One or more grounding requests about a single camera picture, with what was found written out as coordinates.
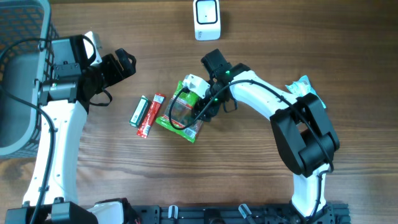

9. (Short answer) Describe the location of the red snack stick packet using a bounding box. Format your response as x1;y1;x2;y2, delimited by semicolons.
137;93;165;138

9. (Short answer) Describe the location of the green white gum box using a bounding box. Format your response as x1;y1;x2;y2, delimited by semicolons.
129;95;149;128

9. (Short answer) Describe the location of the green snack bag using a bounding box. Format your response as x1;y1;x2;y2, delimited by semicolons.
155;81;203;143

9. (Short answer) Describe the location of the teal tissue packet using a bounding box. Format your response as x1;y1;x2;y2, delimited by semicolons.
285;75;326;109

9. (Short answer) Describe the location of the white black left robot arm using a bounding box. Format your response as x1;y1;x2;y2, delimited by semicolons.
3;35;141;223

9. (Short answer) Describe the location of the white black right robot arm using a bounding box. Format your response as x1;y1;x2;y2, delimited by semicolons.
192;49;340;223

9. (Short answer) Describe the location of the white barcode scanner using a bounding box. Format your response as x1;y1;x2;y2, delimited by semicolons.
193;0;221;41

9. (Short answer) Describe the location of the dark grey mesh basket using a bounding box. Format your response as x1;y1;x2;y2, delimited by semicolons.
1;0;58;159

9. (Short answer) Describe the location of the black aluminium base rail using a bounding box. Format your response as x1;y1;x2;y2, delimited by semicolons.
130;202;351;224

